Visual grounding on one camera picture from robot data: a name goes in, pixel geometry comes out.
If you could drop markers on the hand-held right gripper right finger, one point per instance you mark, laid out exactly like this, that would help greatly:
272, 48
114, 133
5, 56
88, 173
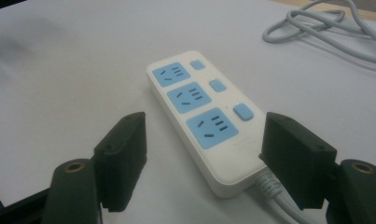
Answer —
296, 161

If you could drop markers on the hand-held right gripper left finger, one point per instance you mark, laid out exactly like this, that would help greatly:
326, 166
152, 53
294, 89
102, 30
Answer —
122, 158

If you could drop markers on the white power strip blue sockets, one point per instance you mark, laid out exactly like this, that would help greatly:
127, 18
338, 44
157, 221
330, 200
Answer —
207, 124

